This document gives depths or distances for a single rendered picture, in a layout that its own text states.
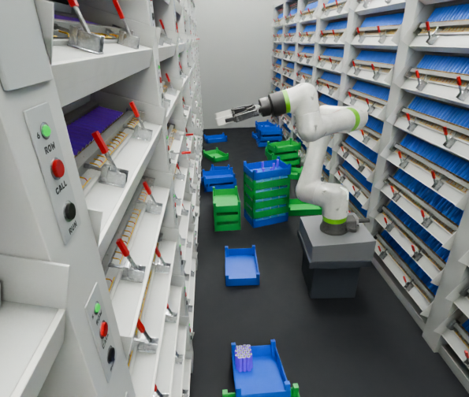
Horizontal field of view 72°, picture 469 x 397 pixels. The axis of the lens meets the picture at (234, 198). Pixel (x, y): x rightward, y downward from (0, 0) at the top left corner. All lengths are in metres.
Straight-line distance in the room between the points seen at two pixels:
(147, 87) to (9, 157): 0.70
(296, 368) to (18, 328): 1.40
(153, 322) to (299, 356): 0.95
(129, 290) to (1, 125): 0.43
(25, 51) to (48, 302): 0.21
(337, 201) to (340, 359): 0.73
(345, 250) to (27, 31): 1.59
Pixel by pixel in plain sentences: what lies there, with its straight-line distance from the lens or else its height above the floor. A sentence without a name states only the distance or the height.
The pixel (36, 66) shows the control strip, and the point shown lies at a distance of 0.32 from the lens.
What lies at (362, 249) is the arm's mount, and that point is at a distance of 1.75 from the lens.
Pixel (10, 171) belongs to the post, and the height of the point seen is 1.23.
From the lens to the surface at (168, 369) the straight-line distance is 1.02.
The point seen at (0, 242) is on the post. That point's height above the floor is 1.17.
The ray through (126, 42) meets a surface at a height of 1.31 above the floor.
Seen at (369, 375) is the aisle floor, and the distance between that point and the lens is 1.68.
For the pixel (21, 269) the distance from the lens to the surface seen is 0.33.
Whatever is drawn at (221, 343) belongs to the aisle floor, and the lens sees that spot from 1.69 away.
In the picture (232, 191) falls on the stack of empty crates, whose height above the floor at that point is 0.19.
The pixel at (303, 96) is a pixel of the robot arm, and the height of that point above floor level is 1.10.
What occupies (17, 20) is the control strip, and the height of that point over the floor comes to 1.32.
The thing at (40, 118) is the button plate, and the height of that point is 1.25.
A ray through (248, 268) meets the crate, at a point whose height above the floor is 0.00.
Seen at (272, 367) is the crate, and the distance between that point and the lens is 1.57.
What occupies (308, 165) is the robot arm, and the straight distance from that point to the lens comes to 1.76.
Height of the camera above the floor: 1.31
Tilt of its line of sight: 26 degrees down
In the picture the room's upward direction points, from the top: 1 degrees counter-clockwise
